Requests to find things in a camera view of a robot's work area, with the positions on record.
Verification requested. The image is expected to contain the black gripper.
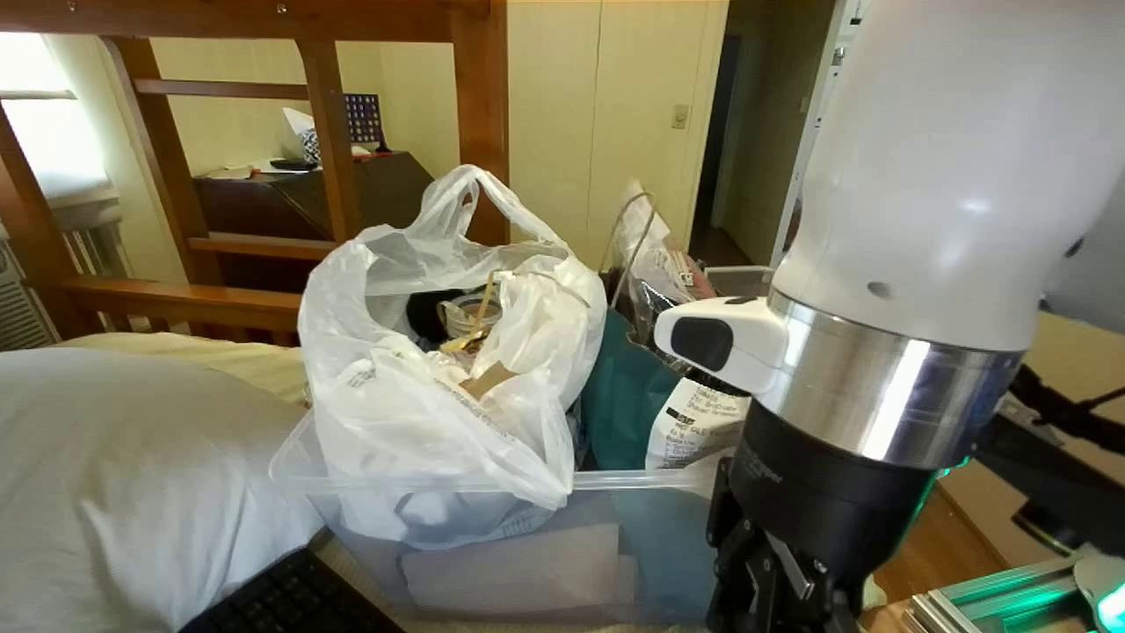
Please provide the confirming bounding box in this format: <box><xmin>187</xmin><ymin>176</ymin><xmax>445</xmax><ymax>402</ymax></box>
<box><xmin>705</xmin><ymin>406</ymin><xmax>936</xmax><ymax>633</ymax></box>

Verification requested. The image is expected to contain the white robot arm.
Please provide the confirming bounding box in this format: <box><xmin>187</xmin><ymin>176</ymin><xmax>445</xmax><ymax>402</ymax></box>
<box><xmin>652</xmin><ymin>0</ymin><xmax>1125</xmax><ymax>633</ymax></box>

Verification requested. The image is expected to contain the white printed paper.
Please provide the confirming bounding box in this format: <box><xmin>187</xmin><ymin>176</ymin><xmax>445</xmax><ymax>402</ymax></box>
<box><xmin>644</xmin><ymin>375</ymin><xmax>748</xmax><ymax>468</ymax></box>

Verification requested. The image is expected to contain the clear plastic storage bin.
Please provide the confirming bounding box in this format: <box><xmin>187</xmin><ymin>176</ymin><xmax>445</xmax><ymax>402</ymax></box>
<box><xmin>311</xmin><ymin>399</ymin><xmax>727</xmax><ymax>622</ymax></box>

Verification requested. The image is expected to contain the teal cloth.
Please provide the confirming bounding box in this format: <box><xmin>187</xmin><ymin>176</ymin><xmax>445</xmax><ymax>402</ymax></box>
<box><xmin>576</xmin><ymin>311</ymin><xmax>720</xmax><ymax>625</ymax></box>

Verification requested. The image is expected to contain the clear zip bag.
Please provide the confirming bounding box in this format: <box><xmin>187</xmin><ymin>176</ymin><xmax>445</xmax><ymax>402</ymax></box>
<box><xmin>606</xmin><ymin>179</ymin><xmax>712</xmax><ymax>316</ymax></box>

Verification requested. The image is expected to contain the white plastic bag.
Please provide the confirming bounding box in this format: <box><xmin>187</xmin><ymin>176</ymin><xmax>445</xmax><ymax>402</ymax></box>
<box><xmin>270</xmin><ymin>165</ymin><xmax>606</xmax><ymax>547</ymax></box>

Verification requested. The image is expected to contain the black keyboard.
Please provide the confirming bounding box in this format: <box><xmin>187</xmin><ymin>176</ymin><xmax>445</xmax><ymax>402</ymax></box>
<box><xmin>180</xmin><ymin>547</ymin><xmax>405</xmax><ymax>633</ymax></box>

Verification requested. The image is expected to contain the dark wooden dresser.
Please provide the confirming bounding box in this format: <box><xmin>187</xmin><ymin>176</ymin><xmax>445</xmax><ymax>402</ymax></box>
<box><xmin>194</xmin><ymin>150</ymin><xmax>433</xmax><ymax>239</ymax></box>

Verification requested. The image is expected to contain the cream yellow bedsheet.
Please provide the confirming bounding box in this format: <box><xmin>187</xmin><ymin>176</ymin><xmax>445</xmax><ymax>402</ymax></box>
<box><xmin>70</xmin><ymin>332</ymin><xmax>310</xmax><ymax>406</ymax></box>

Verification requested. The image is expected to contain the white pillow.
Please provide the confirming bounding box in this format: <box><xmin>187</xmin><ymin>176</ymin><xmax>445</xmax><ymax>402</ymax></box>
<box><xmin>0</xmin><ymin>348</ymin><xmax>318</xmax><ymax>633</ymax></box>

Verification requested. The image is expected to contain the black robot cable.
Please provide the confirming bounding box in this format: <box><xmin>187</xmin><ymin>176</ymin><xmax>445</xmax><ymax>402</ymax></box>
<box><xmin>969</xmin><ymin>361</ymin><xmax>1125</xmax><ymax>554</ymax></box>

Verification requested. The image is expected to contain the wooden bunk bed frame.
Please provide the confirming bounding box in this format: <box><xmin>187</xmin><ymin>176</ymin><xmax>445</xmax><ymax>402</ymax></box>
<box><xmin>0</xmin><ymin>0</ymin><xmax>508</xmax><ymax>341</ymax></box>

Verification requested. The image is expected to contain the wall radiator heater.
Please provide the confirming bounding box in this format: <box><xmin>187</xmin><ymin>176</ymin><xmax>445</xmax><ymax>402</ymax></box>
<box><xmin>0</xmin><ymin>190</ymin><xmax>133</xmax><ymax>352</ymax></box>

